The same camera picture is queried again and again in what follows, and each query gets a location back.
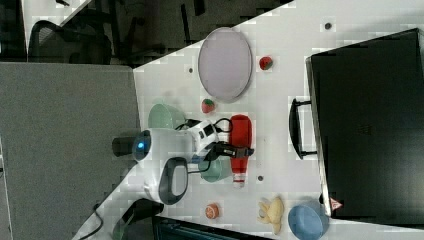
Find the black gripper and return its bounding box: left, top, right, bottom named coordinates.
left=205, top=142, right=254, bottom=161

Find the red ketchup bottle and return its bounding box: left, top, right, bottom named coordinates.
left=229, top=114, right=252, bottom=189

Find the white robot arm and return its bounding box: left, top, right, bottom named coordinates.
left=103, top=120, right=254, bottom=234

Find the grey round plate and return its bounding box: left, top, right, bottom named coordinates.
left=198, top=27, right=253, bottom=102

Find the pink strawberry toy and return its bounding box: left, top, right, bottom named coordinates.
left=201, top=99, right=215, bottom=114

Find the orange slice toy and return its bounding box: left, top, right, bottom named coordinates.
left=205, top=203, right=220, bottom=219

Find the yellow plush banana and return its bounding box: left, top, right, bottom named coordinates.
left=257, top=197, right=284, bottom=235

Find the green oval colander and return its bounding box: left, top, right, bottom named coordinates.
left=148, top=104, right=185, bottom=129

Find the red tomato toy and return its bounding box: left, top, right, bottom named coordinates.
left=259, top=56, right=273, bottom=71

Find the blue cup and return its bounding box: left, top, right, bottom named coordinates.
left=288, top=201, right=329, bottom=240

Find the silver toaster oven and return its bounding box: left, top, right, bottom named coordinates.
left=305, top=28, right=424, bottom=229

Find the black office chair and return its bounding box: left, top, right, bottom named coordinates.
left=28, top=20, right=112, bottom=65

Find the green pot with handle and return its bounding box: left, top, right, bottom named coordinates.
left=198, top=157, right=232, bottom=183

